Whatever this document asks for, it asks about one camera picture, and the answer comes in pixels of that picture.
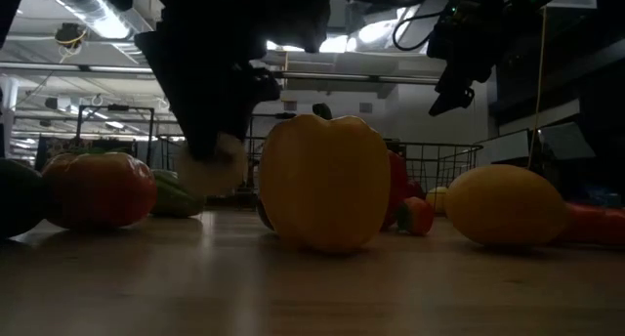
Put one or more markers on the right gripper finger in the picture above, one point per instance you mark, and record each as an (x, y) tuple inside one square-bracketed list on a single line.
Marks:
[(454, 101), (456, 84)]

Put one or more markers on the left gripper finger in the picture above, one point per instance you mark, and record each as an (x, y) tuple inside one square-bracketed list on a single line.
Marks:
[(205, 92), (267, 84)]

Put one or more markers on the white garlic bulb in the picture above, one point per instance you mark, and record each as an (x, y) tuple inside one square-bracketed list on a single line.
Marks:
[(215, 172)]

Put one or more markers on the red bell pepper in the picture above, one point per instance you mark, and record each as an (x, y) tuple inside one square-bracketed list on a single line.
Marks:
[(396, 180)]

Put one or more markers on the yellow lemon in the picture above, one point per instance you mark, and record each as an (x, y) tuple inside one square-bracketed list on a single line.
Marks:
[(436, 199)]

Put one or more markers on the green ribbed squash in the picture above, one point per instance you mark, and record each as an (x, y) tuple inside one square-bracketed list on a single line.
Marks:
[(176, 199)]

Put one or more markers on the yellow bell pepper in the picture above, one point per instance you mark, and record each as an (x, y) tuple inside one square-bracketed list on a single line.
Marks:
[(322, 184)]

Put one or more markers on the round orange fruit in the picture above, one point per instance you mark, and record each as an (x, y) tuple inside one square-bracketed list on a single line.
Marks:
[(505, 206)]

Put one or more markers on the small cherry tomato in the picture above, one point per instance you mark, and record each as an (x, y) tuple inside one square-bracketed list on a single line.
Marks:
[(417, 216)]

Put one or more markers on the orange persimmon green calyx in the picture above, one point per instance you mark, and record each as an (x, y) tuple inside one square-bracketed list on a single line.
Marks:
[(97, 192)]

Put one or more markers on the orange carrot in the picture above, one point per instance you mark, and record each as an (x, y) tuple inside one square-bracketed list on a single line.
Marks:
[(595, 223)]

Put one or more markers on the green avocado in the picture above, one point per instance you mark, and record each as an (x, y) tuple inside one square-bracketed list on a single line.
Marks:
[(19, 199)]

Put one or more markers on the white board panel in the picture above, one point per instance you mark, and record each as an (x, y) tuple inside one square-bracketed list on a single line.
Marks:
[(508, 148)]

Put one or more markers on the grey monitor panel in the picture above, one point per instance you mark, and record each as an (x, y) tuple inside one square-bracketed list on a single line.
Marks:
[(566, 140)]

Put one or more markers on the patterned fabric panel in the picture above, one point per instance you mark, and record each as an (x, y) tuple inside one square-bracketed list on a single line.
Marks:
[(63, 144)]

